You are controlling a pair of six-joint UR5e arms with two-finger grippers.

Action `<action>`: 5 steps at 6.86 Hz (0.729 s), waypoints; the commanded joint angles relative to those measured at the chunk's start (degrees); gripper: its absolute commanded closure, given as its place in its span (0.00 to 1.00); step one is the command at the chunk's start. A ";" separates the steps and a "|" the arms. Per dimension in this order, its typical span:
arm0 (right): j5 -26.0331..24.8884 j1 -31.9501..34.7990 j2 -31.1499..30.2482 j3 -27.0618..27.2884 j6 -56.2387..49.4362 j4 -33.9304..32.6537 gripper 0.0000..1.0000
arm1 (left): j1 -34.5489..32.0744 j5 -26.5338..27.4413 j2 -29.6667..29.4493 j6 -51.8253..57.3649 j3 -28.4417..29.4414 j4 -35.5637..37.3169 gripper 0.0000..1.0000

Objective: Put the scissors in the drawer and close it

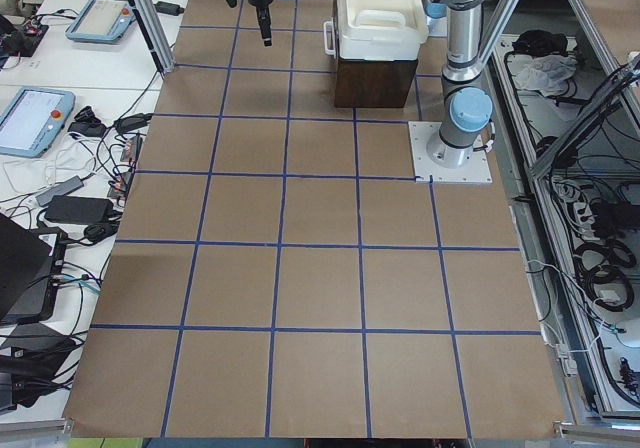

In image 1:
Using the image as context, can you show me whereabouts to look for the wooden drawer white handle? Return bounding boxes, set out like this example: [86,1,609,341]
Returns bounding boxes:
[322,18,338,59]

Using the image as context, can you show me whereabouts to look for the dark wooden drawer cabinet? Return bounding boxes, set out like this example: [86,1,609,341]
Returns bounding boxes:
[334,58,418,108]

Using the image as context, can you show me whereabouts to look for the white plastic tray box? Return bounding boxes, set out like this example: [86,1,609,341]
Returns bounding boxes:
[335,0,429,61]

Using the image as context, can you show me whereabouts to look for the upper teach pendant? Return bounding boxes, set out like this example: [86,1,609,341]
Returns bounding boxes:
[65,0,133,44]

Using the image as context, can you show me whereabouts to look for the teach pendant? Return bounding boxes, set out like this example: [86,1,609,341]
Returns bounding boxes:
[65,0,133,44]
[1,86,76,158]

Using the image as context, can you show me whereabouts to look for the lower teach pendant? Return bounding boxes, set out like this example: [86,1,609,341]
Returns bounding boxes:
[1,86,76,158]

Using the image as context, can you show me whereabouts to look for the grey usb hub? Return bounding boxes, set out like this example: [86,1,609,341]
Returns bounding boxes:
[35,175,84,207]

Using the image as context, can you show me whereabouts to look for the black power adapter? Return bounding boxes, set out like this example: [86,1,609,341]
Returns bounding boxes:
[44,196,114,225]

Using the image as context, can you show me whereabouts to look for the white crumpled cloth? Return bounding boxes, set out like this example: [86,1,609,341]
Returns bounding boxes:
[514,54,577,97]

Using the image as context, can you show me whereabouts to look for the black laptop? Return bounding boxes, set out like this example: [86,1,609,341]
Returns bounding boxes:
[1,215,67,326]

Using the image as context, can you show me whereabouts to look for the aluminium frame post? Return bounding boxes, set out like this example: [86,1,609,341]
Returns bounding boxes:
[127,0,175,75]

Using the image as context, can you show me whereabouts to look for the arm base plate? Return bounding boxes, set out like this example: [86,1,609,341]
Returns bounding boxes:
[408,122,492,185]
[425,2,448,38]

